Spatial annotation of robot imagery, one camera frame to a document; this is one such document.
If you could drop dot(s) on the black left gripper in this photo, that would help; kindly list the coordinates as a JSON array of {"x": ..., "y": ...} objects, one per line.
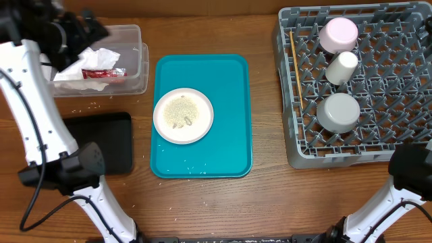
[{"x": 84, "y": 38}]

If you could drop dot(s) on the large white plate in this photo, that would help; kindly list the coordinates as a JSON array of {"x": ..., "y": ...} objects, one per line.
[{"x": 183, "y": 116}]

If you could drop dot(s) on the small pink bowl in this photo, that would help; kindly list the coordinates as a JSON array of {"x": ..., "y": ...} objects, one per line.
[{"x": 338, "y": 35}]

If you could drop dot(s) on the pale green cup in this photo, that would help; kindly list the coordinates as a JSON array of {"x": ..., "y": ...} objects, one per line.
[{"x": 341, "y": 68}]

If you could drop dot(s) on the grey bowl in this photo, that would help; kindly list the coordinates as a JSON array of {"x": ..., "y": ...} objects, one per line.
[{"x": 338, "y": 113}]

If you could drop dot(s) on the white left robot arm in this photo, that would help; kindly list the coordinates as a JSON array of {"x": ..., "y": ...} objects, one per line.
[{"x": 55, "y": 161}]

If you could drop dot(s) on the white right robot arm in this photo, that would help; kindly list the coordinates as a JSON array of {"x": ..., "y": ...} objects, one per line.
[{"x": 409, "y": 184}]

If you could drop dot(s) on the clear plastic waste bin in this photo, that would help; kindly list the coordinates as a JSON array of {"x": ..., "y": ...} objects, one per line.
[{"x": 125, "y": 40}]

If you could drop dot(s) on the grey dishwasher rack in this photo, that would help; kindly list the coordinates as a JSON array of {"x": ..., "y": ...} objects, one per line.
[{"x": 391, "y": 83}]

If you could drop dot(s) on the crumpled white tissue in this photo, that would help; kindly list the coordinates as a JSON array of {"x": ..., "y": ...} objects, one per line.
[{"x": 72, "y": 77}]

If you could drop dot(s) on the red snack wrapper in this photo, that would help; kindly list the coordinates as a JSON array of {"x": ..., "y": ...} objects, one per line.
[{"x": 117, "y": 75}]

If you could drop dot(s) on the black tray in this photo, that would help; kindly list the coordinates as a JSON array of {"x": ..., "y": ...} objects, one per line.
[{"x": 113, "y": 134}]

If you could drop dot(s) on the teal serving tray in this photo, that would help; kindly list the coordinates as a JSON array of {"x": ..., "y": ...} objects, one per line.
[{"x": 225, "y": 151}]

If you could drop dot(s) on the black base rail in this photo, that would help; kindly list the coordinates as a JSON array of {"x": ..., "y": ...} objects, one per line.
[{"x": 296, "y": 238}]

